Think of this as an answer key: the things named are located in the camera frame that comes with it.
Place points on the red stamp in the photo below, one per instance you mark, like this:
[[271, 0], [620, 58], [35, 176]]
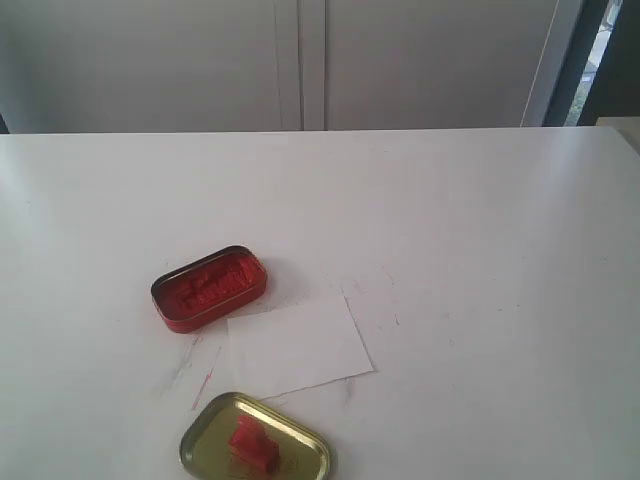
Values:
[[251, 444]]

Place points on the red ink pad tin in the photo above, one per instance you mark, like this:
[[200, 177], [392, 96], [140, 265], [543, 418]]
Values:
[[208, 289]]

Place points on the white paper sheet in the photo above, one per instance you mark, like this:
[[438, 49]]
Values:
[[295, 348]]

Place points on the gold tin lid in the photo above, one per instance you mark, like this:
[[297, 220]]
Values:
[[205, 454]]

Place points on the white cabinet doors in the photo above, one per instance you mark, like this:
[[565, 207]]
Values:
[[172, 66]]

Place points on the dark window frame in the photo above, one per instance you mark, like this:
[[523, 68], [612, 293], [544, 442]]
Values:
[[615, 90]]

